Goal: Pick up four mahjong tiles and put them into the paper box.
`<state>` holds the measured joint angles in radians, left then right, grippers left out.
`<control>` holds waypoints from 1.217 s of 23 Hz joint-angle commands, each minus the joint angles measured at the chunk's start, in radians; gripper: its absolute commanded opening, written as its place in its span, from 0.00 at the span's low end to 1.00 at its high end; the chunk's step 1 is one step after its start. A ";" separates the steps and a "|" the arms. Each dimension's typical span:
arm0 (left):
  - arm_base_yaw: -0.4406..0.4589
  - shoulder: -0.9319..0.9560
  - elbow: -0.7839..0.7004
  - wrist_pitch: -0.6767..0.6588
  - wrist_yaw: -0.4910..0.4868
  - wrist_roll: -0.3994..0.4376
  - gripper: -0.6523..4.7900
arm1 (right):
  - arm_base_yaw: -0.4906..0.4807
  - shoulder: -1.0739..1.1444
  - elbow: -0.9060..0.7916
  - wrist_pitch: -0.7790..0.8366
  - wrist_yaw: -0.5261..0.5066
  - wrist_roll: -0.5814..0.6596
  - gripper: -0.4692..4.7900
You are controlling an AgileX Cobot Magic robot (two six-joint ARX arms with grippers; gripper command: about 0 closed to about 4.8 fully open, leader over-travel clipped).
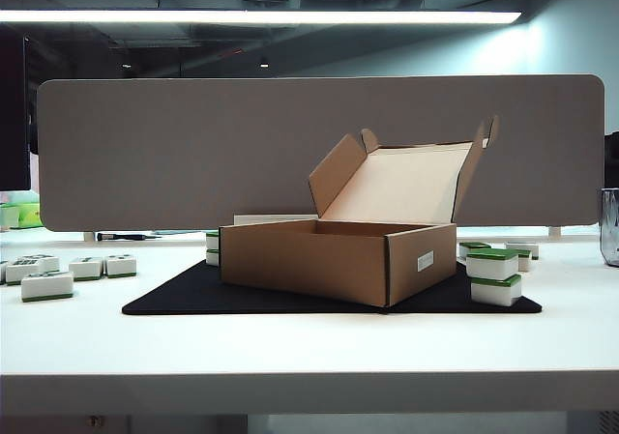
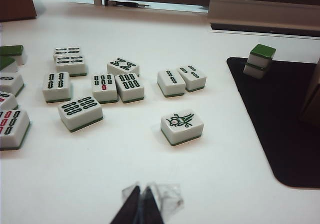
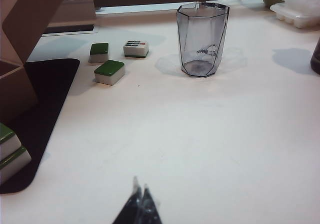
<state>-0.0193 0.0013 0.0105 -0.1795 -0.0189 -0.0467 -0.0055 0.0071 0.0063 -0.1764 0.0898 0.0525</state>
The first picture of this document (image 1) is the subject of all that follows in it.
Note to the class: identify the black rectangular mat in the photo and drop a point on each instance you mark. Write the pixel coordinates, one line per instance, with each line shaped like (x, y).
(184, 294)

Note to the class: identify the light blue flat sheet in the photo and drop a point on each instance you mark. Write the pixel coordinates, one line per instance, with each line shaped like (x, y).
(179, 233)

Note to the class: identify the clear drinking glass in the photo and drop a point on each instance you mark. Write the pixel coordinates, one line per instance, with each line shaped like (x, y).
(610, 231)

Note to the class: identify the black screwdriver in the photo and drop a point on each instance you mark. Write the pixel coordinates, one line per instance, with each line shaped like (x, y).
(121, 236)

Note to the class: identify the round metal table lock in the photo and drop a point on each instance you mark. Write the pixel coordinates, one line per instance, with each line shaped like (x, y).
(95, 421)

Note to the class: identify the white divider foot bracket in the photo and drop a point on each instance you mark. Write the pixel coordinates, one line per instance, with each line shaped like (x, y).
(88, 236)
(554, 232)

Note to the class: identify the green white carton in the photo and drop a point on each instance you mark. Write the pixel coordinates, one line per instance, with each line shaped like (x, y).
(8, 216)

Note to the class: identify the dark computer monitor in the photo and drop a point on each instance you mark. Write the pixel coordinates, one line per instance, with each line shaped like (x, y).
(13, 115)

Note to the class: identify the brown cardboard paper box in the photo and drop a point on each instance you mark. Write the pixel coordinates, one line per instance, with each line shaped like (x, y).
(300, 260)

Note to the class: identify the bright green packet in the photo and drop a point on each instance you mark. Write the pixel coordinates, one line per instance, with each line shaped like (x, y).
(30, 215)

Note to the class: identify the black background object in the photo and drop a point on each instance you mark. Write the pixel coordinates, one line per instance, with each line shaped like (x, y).
(613, 158)

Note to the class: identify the grey vent grille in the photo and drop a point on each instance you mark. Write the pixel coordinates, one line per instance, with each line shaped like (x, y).
(610, 422)

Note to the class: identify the grey felt desk divider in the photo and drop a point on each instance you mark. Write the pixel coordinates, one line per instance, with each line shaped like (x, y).
(193, 153)

